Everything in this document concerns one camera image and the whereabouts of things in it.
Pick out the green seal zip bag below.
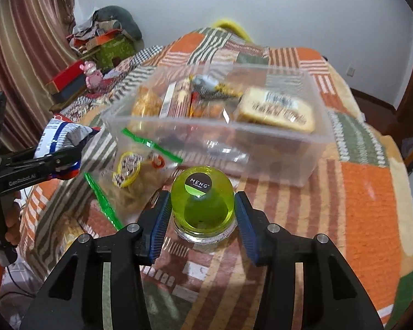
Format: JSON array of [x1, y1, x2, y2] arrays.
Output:
[[84, 128, 184, 232]]

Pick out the tan bread pack white label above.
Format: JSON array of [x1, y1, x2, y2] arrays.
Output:
[[234, 87, 316, 134]]

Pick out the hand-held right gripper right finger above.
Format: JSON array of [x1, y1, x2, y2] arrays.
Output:
[[234, 191, 386, 330]]

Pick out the pink plush toy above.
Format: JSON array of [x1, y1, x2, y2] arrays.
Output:
[[84, 61, 104, 92]]

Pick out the dark box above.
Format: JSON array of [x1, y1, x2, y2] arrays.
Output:
[[51, 76, 90, 104]]

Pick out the yellow foam tube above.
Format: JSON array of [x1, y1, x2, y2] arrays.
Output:
[[211, 19, 254, 42]]

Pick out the green jelly cup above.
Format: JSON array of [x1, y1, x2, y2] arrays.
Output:
[[171, 167, 235, 247]]

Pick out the blue white snack bag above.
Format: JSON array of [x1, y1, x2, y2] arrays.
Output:
[[36, 119, 100, 180]]

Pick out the striped red curtain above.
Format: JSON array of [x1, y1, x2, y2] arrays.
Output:
[[0, 0, 87, 152]]

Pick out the person's left hand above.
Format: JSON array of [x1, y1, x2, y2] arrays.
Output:
[[0, 192, 23, 248]]

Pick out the orange cardboard box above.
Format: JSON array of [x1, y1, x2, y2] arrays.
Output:
[[84, 29, 125, 52]]

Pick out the floral checkered quilt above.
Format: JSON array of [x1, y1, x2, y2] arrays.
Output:
[[51, 44, 166, 118]]

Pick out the orange patchwork blanket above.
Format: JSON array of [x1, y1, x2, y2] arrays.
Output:
[[21, 27, 413, 330]]

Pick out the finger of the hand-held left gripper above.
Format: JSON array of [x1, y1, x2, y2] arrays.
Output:
[[38, 159, 82, 181], [1, 138, 92, 167]]

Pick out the clear plastic container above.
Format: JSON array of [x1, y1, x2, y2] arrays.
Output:
[[101, 62, 334, 188]]

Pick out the yellow cookie bag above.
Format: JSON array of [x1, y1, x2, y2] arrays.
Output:
[[131, 86, 164, 117]]

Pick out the green printed bag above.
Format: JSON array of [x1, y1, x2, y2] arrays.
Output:
[[93, 36, 138, 70]]

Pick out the red box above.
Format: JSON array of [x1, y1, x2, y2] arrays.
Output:
[[46, 60, 87, 94]]

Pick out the grey yellow snack packet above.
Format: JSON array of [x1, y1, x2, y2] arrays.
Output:
[[191, 74, 242, 99]]

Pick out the pile of clutter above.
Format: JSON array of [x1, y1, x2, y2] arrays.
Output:
[[69, 19, 124, 51]]

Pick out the long wafer packet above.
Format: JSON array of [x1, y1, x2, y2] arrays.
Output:
[[159, 79, 193, 117]]

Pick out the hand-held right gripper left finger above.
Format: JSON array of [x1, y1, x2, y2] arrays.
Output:
[[19, 191, 173, 330]]

